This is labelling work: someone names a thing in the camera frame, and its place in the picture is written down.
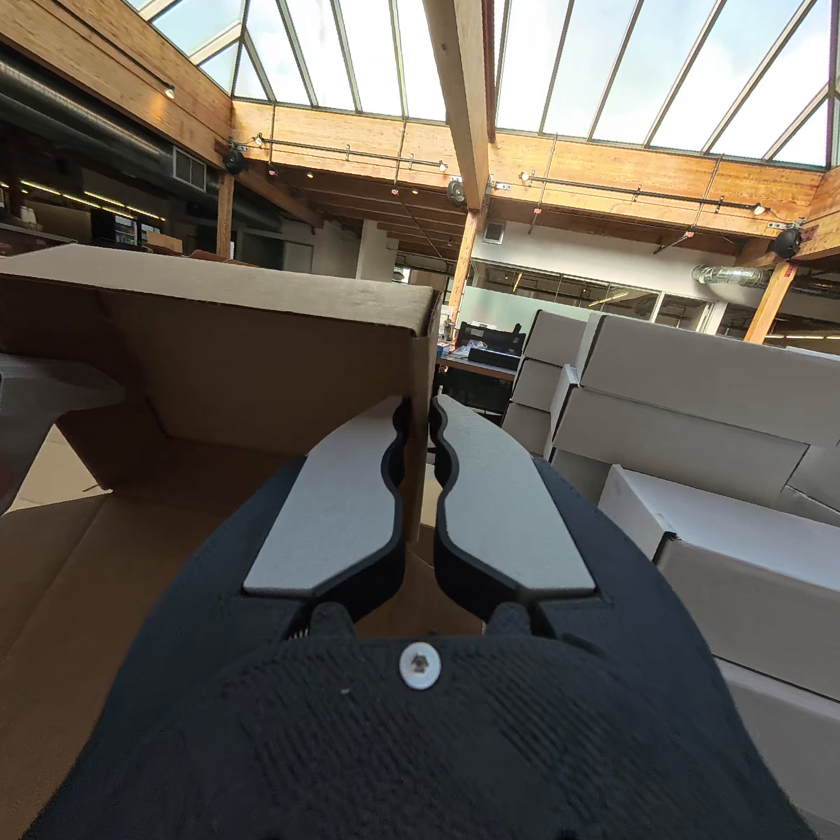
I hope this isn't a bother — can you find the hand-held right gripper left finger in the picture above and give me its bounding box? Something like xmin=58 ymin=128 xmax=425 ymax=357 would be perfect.
xmin=241 ymin=395 xmax=412 ymax=622

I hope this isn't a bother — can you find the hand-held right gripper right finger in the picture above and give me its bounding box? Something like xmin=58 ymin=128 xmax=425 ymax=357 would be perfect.
xmin=430 ymin=394 xmax=597 ymax=622

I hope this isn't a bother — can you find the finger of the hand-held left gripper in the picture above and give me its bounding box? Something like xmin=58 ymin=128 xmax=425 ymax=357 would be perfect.
xmin=0 ymin=354 xmax=126 ymax=514

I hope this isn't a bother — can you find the brown cardboard box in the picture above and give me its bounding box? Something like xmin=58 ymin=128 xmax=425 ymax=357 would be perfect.
xmin=0 ymin=244 xmax=485 ymax=840

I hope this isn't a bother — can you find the black-legged wooden desk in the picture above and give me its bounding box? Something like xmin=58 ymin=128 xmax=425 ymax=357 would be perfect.
xmin=434 ymin=320 xmax=527 ymax=416

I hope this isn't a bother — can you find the pile of white boxes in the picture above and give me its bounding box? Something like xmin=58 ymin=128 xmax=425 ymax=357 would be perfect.
xmin=502 ymin=308 xmax=840 ymax=840

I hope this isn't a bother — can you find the silver ventilation duct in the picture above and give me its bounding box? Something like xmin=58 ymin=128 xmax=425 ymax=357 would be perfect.
xmin=692 ymin=264 xmax=773 ymax=289

